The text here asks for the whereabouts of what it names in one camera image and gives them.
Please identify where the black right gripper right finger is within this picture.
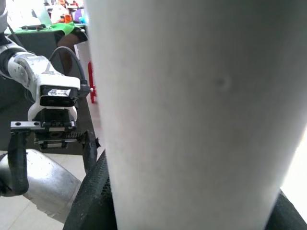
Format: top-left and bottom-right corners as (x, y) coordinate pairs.
(266, 188), (307, 230)

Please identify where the red plastic object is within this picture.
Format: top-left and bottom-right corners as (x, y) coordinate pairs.
(87, 61), (98, 104)

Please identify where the silver robot left leg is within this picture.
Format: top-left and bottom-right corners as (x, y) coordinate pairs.
(0, 148), (82, 225)

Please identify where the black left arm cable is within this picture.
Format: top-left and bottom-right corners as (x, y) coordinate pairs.
(49, 46), (94, 96)

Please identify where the black hand tool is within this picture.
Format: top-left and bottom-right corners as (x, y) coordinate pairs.
(21, 23), (46, 31)

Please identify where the white plastic table leg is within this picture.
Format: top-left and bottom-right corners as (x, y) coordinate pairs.
(85, 0), (307, 230)

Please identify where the purple toy item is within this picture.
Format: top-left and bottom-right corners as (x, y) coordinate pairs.
(73, 9), (86, 21)

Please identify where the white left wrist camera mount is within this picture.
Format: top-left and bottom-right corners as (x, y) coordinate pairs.
(27, 76), (81, 124)

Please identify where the green table cloth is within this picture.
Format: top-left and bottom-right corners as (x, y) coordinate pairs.
(9, 22), (88, 36)

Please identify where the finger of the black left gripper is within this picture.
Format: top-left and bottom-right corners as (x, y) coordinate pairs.
(0, 131), (30, 196)
(81, 130), (101, 174)

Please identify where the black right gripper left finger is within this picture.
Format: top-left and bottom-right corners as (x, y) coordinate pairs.
(63, 150), (118, 230)

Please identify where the translucent plastic container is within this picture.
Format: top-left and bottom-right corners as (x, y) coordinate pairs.
(31, 0), (52, 24)

